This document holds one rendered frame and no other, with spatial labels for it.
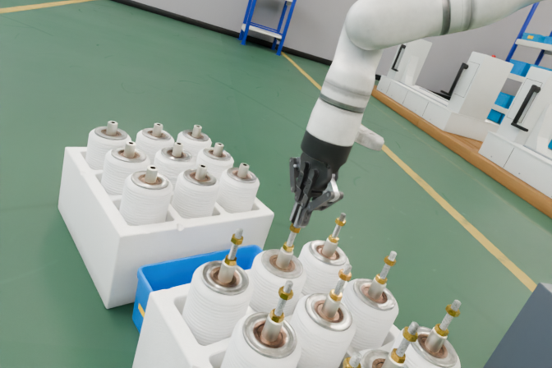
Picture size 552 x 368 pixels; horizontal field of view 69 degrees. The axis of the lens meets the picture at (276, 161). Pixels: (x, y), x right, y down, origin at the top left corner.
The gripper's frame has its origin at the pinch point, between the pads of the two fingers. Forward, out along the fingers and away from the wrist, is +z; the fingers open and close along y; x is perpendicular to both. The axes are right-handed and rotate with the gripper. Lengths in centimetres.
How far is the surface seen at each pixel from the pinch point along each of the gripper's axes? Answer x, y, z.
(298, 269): 2.2, 1.8, 9.9
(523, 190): 236, -73, 31
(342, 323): 2.5, 14.3, 9.9
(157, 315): -20.0, -0.5, 18.5
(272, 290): -3.3, 3.6, 12.3
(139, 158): -17.1, -38.2, 9.8
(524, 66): 612, -326, -57
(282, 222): 37, -49, 35
